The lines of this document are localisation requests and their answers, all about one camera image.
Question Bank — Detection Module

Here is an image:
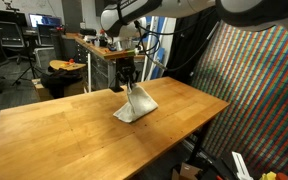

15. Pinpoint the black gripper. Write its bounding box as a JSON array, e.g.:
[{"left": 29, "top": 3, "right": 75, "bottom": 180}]
[{"left": 114, "top": 58, "right": 141, "bottom": 90}]

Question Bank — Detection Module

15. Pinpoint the white cloth towel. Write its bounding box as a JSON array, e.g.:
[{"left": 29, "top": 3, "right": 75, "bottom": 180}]
[{"left": 112, "top": 83, "right": 159, "bottom": 124}]

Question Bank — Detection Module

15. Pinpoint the wooden top metal workbench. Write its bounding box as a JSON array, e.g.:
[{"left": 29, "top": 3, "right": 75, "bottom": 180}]
[{"left": 74, "top": 33, "right": 146, "bottom": 92}]

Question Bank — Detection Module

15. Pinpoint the thin white pole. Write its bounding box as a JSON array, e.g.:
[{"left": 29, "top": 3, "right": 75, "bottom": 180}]
[{"left": 149, "top": 14, "right": 175, "bottom": 81}]

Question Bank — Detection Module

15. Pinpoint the blue board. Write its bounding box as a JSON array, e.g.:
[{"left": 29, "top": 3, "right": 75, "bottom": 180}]
[{"left": 143, "top": 16, "right": 168, "bottom": 80}]

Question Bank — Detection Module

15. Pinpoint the small orange object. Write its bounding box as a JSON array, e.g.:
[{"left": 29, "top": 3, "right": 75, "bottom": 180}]
[{"left": 63, "top": 58, "right": 77, "bottom": 66}]

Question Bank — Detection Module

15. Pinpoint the black device on bench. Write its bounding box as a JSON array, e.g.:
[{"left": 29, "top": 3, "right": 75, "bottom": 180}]
[{"left": 79, "top": 28, "right": 98, "bottom": 37}]

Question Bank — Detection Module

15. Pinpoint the round wooden stool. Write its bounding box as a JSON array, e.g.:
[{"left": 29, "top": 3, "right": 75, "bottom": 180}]
[{"left": 48, "top": 59, "right": 87, "bottom": 72}]

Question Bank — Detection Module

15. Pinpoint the black bag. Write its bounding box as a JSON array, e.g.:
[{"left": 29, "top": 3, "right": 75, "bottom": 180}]
[{"left": 39, "top": 68, "right": 85, "bottom": 100}]

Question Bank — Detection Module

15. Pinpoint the cardboard box under bag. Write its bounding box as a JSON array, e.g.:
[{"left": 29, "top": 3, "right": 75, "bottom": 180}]
[{"left": 31, "top": 78, "right": 87, "bottom": 103}]

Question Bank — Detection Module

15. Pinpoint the black table leg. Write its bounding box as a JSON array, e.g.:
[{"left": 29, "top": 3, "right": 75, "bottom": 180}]
[{"left": 187, "top": 121, "right": 215, "bottom": 166}]

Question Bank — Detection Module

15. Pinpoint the black tripod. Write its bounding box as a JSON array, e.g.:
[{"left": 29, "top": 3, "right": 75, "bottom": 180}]
[{"left": 12, "top": 33, "right": 44, "bottom": 87}]

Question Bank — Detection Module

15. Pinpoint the lit computer monitor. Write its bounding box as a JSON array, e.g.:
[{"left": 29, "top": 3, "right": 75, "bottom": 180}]
[{"left": 28, "top": 13, "right": 63, "bottom": 29}]

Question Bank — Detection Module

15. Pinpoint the cardboard box under table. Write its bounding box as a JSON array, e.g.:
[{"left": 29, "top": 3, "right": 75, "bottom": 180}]
[{"left": 171, "top": 162, "right": 202, "bottom": 180}]

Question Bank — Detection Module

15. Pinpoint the mesh back office chair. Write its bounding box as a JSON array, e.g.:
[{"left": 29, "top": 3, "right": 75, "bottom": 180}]
[{"left": 0, "top": 20, "right": 28, "bottom": 65}]

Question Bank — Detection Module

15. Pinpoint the dark computer monitor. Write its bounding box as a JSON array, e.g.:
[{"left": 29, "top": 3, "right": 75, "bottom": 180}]
[{"left": 0, "top": 8, "right": 28, "bottom": 28}]

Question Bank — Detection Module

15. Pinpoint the multicoloured striped curtain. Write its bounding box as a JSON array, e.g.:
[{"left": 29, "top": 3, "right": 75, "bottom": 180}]
[{"left": 190, "top": 19, "right": 288, "bottom": 180}]

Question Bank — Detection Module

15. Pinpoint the yellow object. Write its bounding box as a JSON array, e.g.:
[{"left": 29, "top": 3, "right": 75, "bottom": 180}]
[{"left": 259, "top": 171, "right": 278, "bottom": 180}]

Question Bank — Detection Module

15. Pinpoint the tan wrist camera block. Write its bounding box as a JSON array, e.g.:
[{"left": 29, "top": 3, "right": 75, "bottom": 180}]
[{"left": 103, "top": 48, "right": 142, "bottom": 61}]

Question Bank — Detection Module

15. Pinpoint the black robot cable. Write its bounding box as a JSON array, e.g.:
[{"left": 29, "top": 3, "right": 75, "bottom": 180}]
[
  {"left": 133, "top": 19, "right": 220, "bottom": 73},
  {"left": 135, "top": 8, "right": 218, "bottom": 37}
]

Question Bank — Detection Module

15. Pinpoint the dark wall cabinet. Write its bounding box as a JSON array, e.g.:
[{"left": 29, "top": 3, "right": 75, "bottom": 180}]
[{"left": 94, "top": 0, "right": 106, "bottom": 18}]

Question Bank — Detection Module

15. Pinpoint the white plastic bracket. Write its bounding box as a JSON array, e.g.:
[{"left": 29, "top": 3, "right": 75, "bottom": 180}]
[{"left": 231, "top": 151, "right": 254, "bottom": 180}]

